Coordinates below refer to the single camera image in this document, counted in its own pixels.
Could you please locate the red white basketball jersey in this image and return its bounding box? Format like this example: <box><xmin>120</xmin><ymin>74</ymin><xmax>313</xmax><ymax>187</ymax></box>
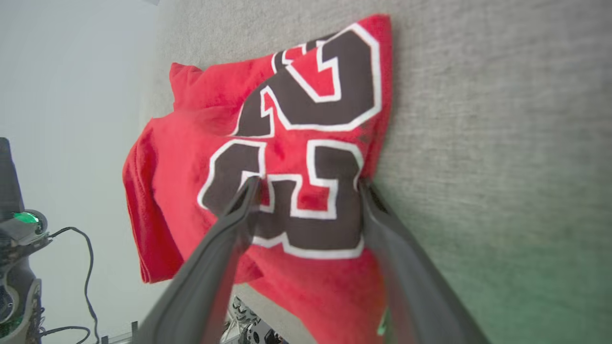
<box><xmin>122</xmin><ymin>13</ymin><xmax>395</xmax><ymax>344</ymax></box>

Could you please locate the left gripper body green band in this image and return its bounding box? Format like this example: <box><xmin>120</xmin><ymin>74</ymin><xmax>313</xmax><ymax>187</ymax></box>
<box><xmin>0</xmin><ymin>209</ymin><xmax>51</xmax><ymax>273</ymax></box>

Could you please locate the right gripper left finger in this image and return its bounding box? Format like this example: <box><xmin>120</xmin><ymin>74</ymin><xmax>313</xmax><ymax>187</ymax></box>
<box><xmin>136</xmin><ymin>175</ymin><xmax>262</xmax><ymax>344</ymax></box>

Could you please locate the thin black cable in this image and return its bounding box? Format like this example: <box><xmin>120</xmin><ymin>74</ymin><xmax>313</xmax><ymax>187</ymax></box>
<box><xmin>39</xmin><ymin>326</ymin><xmax>92</xmax><ymax>344</ymax></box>
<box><xmin>47</xmin><ymin>226</ymin><xmax>101</xmax><ymax>344</ymax></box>

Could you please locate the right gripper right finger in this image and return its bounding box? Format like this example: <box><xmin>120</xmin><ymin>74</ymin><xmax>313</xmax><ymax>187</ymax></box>
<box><xmin>357</xmin><ymin>179</ymin><xmax>489</xmax><ymax>344</ymax></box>

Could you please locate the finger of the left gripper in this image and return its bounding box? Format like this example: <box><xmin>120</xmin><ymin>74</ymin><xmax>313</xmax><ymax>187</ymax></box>
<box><xmin>0</xmin><ymin>137</ymin><xmax>24</xmax><ymax>215</ymax></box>

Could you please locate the beige fabric sofa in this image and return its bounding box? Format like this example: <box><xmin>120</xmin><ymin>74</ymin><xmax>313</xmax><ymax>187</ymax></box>
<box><xmin>138</xmin><ymin>0</ymin><xmax>612</xmax><ymax>344</ymax></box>

